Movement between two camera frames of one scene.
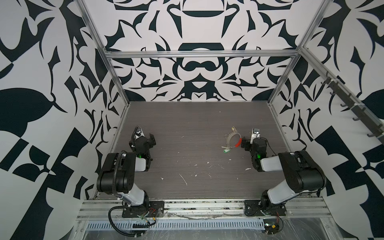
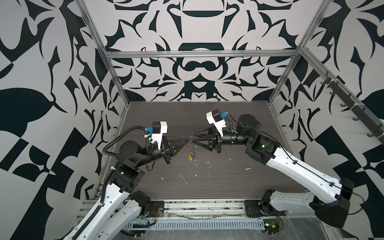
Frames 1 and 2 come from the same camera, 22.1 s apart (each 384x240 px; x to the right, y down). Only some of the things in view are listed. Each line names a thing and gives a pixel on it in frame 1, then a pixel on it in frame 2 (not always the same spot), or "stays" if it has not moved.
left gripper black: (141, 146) to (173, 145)
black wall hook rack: (360, 110) stays
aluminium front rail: (111, 210) stays
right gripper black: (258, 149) to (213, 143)
